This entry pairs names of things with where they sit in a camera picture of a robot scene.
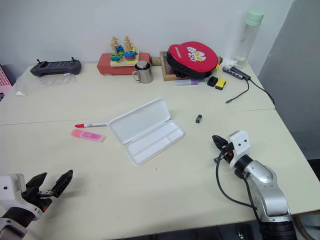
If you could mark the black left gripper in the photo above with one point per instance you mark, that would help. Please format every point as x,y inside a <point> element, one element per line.
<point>31,198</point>

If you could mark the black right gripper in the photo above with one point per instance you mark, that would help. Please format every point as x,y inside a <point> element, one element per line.
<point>229,150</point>

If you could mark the small black eraser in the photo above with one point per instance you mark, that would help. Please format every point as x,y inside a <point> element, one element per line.
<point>198,118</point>

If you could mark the pink highlighter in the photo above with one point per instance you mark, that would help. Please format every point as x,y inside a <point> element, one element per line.
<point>87,135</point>

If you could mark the red capped whiteboard marker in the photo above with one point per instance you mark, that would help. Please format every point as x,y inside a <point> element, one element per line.
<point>92,124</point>

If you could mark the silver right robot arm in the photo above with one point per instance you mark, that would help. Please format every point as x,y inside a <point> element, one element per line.
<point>262,175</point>

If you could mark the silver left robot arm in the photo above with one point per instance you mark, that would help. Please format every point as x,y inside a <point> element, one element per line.
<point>10,230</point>

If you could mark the white plastic pencil case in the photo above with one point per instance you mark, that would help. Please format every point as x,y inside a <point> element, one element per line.
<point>147,132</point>

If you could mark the red black paddle case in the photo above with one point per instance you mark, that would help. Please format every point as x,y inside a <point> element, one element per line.
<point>192,58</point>

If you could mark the yellow black board eraser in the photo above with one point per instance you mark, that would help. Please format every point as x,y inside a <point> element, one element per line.
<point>221,83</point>

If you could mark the purple highlighter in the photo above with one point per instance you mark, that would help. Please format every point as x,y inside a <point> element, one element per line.
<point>186,82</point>

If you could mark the white crumpled tissue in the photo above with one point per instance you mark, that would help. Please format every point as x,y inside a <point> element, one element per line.
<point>228,61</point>

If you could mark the wooden tray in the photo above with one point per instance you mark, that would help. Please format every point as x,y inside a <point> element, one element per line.
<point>167,75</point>

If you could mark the clear plastic bag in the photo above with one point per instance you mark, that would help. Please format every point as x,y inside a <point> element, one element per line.
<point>37,83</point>

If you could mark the grey partition panel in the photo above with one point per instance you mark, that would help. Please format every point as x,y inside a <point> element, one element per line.
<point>292,75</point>

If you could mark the steel mug with lid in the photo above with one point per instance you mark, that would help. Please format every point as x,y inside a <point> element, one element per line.
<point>144,72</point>

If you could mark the cork cylinder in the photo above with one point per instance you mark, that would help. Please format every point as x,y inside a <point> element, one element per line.
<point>157,60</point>

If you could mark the clear bottle with green lid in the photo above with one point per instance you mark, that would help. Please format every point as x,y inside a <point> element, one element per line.
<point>248,37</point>

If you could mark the pink crate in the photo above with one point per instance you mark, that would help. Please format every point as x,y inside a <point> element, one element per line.
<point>4,82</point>

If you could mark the dark grey handheld controller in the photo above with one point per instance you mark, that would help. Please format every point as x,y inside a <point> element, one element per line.
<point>56,68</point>

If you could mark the wooden colourful stacking toy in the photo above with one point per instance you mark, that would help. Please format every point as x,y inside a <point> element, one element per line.
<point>124,53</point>

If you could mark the red box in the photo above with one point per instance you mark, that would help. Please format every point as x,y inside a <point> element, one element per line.
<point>105,63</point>

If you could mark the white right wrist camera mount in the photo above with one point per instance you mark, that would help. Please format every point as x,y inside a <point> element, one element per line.
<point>241,145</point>

